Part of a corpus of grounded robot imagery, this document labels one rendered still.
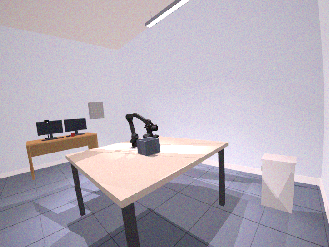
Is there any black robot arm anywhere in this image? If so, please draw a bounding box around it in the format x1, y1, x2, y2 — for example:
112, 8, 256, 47
126, 113, 158, 148

